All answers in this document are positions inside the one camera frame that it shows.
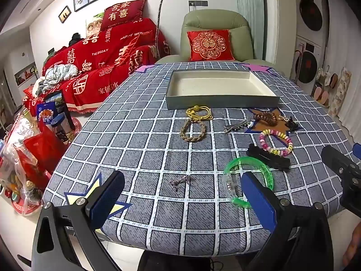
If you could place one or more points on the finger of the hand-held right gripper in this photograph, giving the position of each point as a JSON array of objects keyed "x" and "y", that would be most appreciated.
[{"x": 337, "y": 158}]

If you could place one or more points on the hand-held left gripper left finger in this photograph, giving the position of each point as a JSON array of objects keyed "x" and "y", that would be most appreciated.
[{"x": 108, "y": 194}]

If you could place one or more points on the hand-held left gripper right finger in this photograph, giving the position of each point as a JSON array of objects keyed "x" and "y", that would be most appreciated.
[{"x": 258, "y": 200}]

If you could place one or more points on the green translucent bangle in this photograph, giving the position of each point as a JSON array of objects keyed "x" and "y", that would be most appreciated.
[{"x": 237, "y": 162}]

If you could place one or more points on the silver metal hair clip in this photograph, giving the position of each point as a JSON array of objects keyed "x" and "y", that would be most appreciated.
[{"x": 238, "y": 125}]

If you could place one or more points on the shallow grey cardboard tray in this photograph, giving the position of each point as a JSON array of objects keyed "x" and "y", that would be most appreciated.
[{"x": 220, "y": 90}]

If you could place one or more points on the person's right hand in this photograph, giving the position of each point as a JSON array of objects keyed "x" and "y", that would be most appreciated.
[{"x": 354, "y": 245}]

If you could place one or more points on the black fabric barrette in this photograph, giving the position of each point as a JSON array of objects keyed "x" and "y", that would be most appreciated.
[{"x": 268, "y": 159}]

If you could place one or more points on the grey checked tablecloth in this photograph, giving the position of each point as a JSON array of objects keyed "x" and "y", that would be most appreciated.
[{"x": 141, "y": 135}]

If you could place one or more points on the marble pattern board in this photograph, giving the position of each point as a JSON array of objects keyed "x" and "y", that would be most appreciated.
[{"x": 339, "y": 90}]

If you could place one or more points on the slipper rack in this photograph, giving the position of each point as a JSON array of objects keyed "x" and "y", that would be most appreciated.
[{"x": 324, "y": 90}]

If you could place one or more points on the small silver hair clip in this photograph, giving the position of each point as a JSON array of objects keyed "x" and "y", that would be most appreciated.
[{"x": 179, "y": 181}]

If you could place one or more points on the red gift bag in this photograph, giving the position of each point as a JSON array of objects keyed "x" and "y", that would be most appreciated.
[{"x": 45, "y": 146}]

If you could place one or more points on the blue snack box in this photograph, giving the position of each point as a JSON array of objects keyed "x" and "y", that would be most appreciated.
[{"x": 50, "y": 113}]

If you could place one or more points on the white washing machine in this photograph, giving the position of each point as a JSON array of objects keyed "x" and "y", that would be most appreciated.
[{"x": 307, "y": 62}]

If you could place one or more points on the clear plastic bag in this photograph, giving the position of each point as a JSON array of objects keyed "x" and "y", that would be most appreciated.
[{"x": 17, "y": 135}]

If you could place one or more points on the crumpled grey white cloth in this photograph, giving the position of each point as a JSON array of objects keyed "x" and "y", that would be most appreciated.
[{"x": 56, "y": 74}]

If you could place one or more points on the red printed sofa cover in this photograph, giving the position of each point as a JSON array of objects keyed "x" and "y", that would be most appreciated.
[{"x": 107, "y": 53}]

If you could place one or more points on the white dryer machine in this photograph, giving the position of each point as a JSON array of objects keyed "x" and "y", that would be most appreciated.
[{"x": 310, "y": 14}]

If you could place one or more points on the black cloth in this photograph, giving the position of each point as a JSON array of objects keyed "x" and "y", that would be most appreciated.
[{"x": 75, "y": 38}]

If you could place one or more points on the red embroidered cushion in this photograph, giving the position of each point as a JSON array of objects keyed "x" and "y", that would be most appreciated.
[{"x": 210, "y": 45}]

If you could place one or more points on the cartoon print pillow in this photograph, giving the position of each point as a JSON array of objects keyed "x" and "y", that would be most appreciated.
[{"x": 94, "y": 25}]

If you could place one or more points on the red printed pillow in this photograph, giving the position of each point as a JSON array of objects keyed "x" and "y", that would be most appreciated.
[{"x": 121, "y": 14}]

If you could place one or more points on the pale green armchair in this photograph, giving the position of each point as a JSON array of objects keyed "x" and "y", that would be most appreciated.
[{"x": 214, "y": 19}]

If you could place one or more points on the metal pole stand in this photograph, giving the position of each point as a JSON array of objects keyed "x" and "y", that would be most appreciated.
[{"x": 161, "y": 14}]

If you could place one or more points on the small black picture frame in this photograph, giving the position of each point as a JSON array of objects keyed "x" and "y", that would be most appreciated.
[{"x": 64, "y": 14}]

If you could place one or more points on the wall switch panel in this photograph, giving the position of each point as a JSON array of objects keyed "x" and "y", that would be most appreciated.
[{"x": 198, "y": 3}]

